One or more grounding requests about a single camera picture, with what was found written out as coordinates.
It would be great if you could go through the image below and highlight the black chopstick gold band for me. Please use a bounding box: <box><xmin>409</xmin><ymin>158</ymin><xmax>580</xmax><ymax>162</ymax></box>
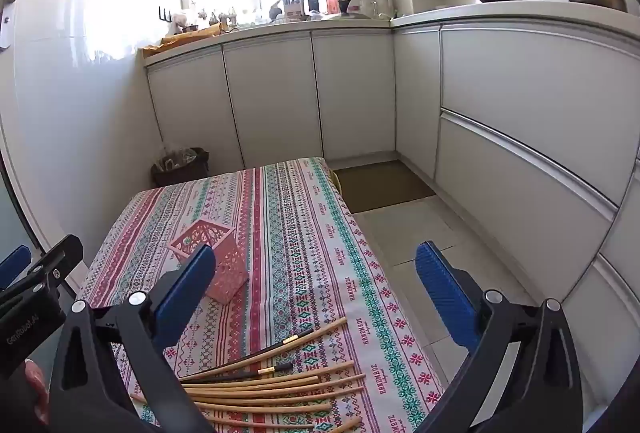
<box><xmin>220</xmin><ymin>328</ymin><xmax>315</xmax><ymax>372</ymax></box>
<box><xmin>179</xmin><ymin>363</ymin><xmax>295</xmax><ymax>383</ymax></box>

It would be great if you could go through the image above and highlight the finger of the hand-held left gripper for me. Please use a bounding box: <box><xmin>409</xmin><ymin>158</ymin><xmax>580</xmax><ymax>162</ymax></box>
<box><xmin>0</xmin><ymin>245</ymin><xmax>32</xmax><ymax>290</ymax></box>
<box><xmin>27</xmin><ymin>235</ymin><xmax>84</xmax><ymax>286</ymax></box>

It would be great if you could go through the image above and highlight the brown floor mat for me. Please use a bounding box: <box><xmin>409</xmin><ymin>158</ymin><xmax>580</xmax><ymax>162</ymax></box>
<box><xmin>331</xmin><ymin>160</ymin><xmax>437</xmax><ymax>214</ymax></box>

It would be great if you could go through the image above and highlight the person's left hand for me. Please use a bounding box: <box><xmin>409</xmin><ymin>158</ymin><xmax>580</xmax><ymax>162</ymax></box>
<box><xmin>25</xmin><ymin>359</ymin><xmax>52</xmax><ymax>427</ymax></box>

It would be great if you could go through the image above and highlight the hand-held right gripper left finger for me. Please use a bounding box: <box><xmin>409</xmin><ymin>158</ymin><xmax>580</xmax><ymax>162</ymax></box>
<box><xmin>49</xmin><ymin>243</ymin><xmax>218</xmax><ymax>433</ymax></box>

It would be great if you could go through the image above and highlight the pink perforated plastic basket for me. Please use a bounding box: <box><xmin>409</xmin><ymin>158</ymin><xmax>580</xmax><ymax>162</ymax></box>
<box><xmin>168</xmin><ymin>219</ymin><xmax>250</xmax><ymax>304</ymax></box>

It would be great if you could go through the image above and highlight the group of small jars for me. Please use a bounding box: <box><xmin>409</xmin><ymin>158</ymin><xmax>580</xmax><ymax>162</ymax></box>
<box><xmin>197</xmin><ymin>7</ymin><xmax>240</xmax><ymax>32</ymax></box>

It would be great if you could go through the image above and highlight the white cabinet drawer front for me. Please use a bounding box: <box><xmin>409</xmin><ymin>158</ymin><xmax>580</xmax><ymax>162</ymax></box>
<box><xmin>562</xmin><ymin>255</ymin><xmax>640</xmax><ymax>414</ymax></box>
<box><xmin>440</xmin><ymin>24</ymin><xmax>640</xmax><ymax>208</ymax></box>
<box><xmin>597</xmin><ymin>200</ymin><xmax>640</xmax><ymax>266</ymax></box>
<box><xmin>434</xmin><ymin>109</ymin><xmax>621</xmax><ymax>314</ymax></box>

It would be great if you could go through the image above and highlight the white cabinet door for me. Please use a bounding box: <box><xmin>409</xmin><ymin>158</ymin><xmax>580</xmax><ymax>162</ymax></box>
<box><xmin>222</xmin><ymin>35</ymin><xmax>323</xmax><ymax>166</ymax></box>
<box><xmin>145</xmin><ymin>48</ymin><xmax>246</xmax><ymax>170</ymax></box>
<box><xmin>312</xmin><ymin>29</ymin><xmax>398</xmax><ymax>161</ymax></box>
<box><xmin>393</xmin><ymin>27</ymin><xmax>442</xmax><ymax>181</ymax></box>

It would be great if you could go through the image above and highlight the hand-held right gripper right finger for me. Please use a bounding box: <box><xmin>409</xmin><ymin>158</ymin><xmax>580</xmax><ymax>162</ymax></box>
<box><xmin>415</xmin><ymin>240</ymin><xmax>584</xmax><ymax>433</ymax></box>

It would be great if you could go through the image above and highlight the pile of wooden chopsticks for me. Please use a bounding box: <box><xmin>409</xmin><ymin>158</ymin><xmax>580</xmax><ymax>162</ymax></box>
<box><xmin>131</xmin><ymin>317</ymin><xmax>367</xmax><ymax>433</ymax></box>

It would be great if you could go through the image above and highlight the brown paper on countertop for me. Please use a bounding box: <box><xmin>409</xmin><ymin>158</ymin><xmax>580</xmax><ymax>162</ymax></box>
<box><xmin>142</xmin><ymin>24</ymin><xmax>224</xmax><ymax>52</ymax></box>

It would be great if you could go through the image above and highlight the patterned striped tablecloth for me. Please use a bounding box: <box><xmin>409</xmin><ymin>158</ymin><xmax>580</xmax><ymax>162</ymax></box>
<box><xmin>80</xmin><ymin>156</ymin><xmax>446</xmax><ymax>433</ymax></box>

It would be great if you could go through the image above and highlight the dark trash bin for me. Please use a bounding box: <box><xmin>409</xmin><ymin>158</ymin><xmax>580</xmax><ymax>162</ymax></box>
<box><xmin>151</xmin><ymin>147</ymin><xmax>211</xmax><ymax>188</ymax></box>

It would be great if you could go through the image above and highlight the white kitchen countertop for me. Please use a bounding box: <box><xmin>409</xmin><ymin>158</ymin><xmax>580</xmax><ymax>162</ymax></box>
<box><xmin>141</xmin><ymin>0</ymin><xmax>640</xmax><ymax>66</ymax></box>

